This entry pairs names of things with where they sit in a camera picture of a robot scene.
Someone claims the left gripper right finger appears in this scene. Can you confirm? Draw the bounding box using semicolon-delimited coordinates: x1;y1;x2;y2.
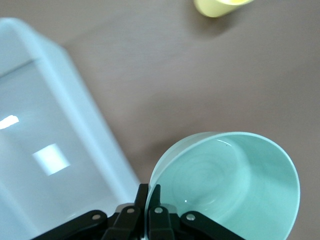
146;184;242;240

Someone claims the mint green bowl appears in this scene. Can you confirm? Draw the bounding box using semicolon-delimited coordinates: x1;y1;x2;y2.
144;131;301;240

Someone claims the yellow cup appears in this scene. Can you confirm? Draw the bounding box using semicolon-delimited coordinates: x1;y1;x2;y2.
193;0;255;19

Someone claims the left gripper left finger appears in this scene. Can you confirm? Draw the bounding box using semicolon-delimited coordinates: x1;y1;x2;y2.
32;183;150;240

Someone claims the translucent plastic bin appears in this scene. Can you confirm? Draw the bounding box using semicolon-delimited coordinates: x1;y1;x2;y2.
0;16;141;240

